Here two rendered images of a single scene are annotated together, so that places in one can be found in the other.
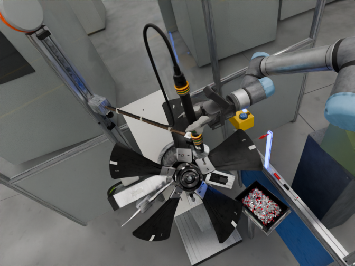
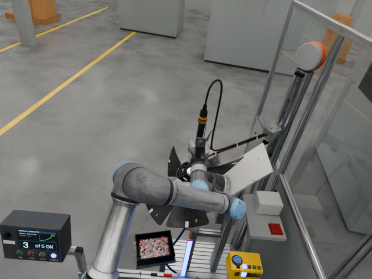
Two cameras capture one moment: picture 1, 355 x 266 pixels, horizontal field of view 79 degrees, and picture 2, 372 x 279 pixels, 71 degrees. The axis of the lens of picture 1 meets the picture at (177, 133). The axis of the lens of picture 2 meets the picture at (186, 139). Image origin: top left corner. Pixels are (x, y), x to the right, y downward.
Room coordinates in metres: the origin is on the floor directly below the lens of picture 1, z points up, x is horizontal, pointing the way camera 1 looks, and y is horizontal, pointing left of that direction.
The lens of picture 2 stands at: (0.50, -1.14, 2.30)
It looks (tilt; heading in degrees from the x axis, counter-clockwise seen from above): 36 degrees down; 91
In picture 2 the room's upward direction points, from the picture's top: 8 degrees clockwise
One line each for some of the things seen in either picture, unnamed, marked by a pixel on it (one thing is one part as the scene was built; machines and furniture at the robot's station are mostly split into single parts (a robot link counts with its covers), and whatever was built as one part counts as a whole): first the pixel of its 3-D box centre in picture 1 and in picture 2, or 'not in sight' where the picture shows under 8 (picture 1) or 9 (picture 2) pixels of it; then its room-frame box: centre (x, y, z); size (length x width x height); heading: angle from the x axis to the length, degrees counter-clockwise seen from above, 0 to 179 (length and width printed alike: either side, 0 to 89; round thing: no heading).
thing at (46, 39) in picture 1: (84, 89); (282, 118); (1.05, 0.37, 1.48); 0.05 x 0.03 x 0.62; 130
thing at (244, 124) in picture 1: (239, 117); (243, 266); (0.86, -0.40, 1.02); 0.16 x 0.10 x 0.11; 5
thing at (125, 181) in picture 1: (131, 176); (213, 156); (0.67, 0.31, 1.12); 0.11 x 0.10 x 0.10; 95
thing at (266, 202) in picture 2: not in sight; (267, 201); (1.09, 0.18, 0.91); 0.17 x 0.16 x 0.11; 5
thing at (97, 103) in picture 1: (99, 104); (272, 132); (1.01, 0.34, 1.38); 0.10 x 0.07 x 0.08; 40
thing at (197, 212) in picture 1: (197, 212); (191, 239); (0.63, 0.08, 0.45); 0.09 x 0.04 x 0.91; 95
